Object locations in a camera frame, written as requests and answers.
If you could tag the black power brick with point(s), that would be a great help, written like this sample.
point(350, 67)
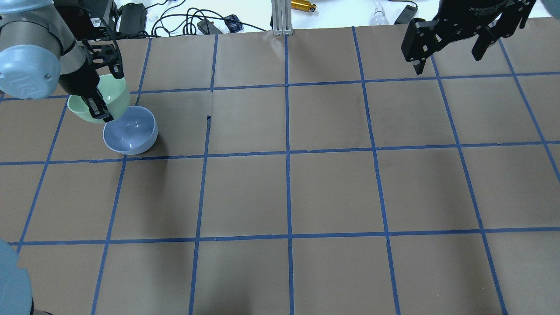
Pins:
point(132, 18)

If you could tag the green bowl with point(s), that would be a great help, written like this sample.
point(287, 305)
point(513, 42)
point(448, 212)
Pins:
point(116, 96)

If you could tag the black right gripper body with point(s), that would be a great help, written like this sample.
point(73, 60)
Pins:
point(474, 9)

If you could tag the white light bulb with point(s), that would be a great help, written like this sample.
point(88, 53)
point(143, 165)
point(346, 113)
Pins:
point(378, 16)

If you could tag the aluminium frame post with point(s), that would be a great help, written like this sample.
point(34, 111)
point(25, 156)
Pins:
point(281, 17)

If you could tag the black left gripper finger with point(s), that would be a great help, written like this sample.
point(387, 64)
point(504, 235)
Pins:
point(116, 66)
point(98, 109)

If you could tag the blue bowl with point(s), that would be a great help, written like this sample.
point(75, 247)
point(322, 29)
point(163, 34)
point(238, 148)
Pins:
point(135, 132)

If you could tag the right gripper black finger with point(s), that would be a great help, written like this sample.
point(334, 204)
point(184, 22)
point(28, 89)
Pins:
point(419, 65)
point(487, 36)

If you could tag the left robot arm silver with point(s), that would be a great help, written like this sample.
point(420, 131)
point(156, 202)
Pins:
point(40, 52)

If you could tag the black power adapter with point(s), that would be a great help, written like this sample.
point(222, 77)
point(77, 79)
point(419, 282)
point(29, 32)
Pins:
point(408, 12)

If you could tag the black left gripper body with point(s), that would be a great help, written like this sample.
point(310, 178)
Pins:
point(80, 83)

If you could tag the yellow tool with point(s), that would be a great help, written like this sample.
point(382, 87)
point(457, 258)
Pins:
point(303, 5)

